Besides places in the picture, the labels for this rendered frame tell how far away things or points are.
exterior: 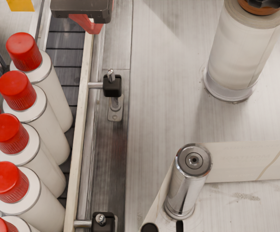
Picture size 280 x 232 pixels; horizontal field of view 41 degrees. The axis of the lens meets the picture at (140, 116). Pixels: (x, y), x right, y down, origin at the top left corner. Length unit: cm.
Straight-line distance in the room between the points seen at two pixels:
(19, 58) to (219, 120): 33
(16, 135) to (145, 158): 25
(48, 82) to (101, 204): 23
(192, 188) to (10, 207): 19
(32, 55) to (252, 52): 28
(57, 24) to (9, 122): 36
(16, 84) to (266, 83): 42
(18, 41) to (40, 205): 18
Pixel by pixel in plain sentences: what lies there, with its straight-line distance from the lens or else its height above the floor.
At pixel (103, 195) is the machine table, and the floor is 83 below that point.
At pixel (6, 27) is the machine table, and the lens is 82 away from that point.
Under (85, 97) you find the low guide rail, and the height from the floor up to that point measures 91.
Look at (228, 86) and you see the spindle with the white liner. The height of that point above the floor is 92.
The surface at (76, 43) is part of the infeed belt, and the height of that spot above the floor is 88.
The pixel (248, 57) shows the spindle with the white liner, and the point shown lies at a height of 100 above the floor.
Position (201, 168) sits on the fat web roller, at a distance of 38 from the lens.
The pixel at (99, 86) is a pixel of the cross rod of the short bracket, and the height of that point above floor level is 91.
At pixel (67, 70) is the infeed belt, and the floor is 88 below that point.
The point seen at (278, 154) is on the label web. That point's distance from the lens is 46.
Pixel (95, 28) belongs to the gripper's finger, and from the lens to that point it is 53.
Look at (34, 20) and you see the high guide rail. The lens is 64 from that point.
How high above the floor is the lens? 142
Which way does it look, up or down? 63 degrees down
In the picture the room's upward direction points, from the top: 2 degrees counter-clockwise
